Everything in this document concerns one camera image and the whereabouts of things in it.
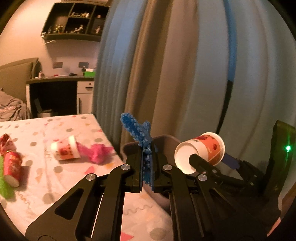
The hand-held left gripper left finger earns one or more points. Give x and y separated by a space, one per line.
136 176

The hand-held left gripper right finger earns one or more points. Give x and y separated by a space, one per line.
161 180

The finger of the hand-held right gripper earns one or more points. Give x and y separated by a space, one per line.
232 161
201 163

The white orange paper cup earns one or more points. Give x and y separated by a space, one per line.
208 148
66 149

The grey plastic trash bin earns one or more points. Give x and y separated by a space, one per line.
164 143

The blue chenille cloth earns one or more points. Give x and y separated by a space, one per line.
138 129

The red paper cup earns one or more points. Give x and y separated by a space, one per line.
13 166

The red plastic bag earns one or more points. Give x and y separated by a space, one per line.
5 143

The pale grey curtain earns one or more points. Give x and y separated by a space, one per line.
203 81

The white drawer cabinet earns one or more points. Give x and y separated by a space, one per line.
85 99

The beige curtain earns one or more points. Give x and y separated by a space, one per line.
157 69

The blue curtain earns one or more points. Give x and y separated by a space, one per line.
111 69

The white box under desk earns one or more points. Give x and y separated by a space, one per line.
44 114

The green box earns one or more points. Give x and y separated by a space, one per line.
89 74

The dark desk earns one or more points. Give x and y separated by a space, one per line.
55 80

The green plastic wrapper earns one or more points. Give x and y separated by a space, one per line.
4 183

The padded bed headboard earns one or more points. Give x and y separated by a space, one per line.
16 74

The row of shelf figurines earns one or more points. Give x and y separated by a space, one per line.
76 29

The grey wall socket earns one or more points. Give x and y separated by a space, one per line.
83 64
57 65

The dark wall shelf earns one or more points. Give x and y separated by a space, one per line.
49 18

